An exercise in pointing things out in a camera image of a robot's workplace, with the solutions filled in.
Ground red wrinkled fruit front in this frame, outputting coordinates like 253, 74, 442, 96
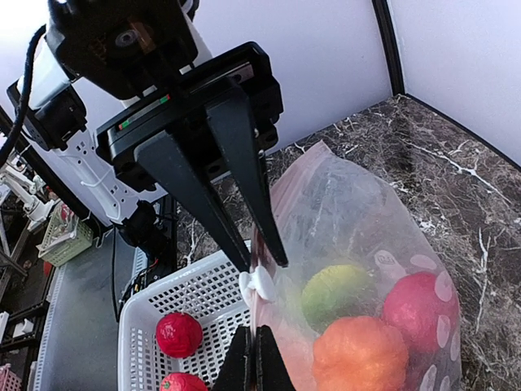
155, 312, 204, 358

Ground yellow lemon toy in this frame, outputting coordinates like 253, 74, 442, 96
300, 265, 377, 332

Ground red tomato fruit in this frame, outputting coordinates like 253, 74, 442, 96
160, 372, 208, 391

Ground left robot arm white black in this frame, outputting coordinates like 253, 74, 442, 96
1, 1, 288, 271

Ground white perforated plastic basket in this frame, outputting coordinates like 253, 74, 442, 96
117, 251, 250, 390

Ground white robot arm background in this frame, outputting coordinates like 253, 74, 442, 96
1, 163, 59, 232

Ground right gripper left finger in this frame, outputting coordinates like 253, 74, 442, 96
211, 326, 252, 391

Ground left electronics board wires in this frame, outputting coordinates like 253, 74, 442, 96
117, 264, 176, 310

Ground right black frame post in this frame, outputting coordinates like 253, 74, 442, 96
371, 0, 406, 95

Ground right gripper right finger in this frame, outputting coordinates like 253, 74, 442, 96
254, 325, 296, 391

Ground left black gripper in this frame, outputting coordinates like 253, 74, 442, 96
95, 42, 288, 272

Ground red wrinkled fruit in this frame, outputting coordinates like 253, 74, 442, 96
383, 271, 459, 353
155, 312, 204, 358

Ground orange pumpkin toy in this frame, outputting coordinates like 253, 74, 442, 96
313, 316, 409, 390

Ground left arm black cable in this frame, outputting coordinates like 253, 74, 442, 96
0, 24, 48, 164

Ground clear zip top bag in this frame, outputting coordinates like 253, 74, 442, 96
239, 142, 462, 390

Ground green plastic basket background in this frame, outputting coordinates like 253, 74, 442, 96
37, 202, 93, 267

